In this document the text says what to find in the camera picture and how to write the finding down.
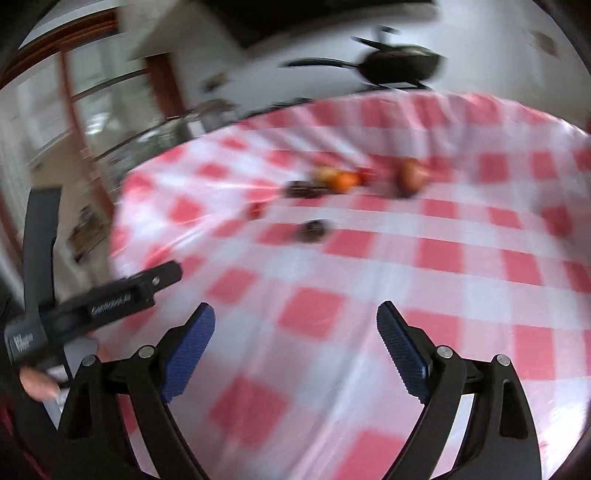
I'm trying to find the brown red pear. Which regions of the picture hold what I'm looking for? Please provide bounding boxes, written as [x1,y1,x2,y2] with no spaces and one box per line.
[396,157,428,199]

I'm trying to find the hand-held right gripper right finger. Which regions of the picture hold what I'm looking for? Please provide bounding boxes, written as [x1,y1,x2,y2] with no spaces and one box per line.
[376,301,542,480]

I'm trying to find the wooden door frame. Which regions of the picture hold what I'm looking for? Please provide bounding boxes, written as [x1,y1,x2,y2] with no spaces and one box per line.
[0,9,121,241]

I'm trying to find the dark brown water chestnut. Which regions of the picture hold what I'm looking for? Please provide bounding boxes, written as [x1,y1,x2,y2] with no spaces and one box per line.
[298,219,333,243]
[285,180,324,200]

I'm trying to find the silver rice cooker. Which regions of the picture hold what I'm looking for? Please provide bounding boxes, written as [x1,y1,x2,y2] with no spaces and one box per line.
[185,99,236,134]

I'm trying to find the red white checked tablecloth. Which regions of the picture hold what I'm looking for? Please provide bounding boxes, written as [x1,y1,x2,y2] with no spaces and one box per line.
[108,90,591,480]

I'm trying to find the black frying pan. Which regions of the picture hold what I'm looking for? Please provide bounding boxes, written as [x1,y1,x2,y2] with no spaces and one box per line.
[281,28,446,88]

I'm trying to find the orange mandarin with stem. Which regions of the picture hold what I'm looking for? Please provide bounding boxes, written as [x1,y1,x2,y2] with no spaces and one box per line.
[330,171,361,193]

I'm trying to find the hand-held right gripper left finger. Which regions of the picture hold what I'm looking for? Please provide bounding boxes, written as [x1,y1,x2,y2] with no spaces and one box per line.
[58,302,217,480]

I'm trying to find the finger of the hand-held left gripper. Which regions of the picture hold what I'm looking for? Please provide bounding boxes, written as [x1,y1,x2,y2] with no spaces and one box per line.
[44,261,182,344]
[23,187,62,319]

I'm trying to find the person's left hand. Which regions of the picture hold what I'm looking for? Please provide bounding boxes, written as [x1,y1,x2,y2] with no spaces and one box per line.
[21,367,61,400]

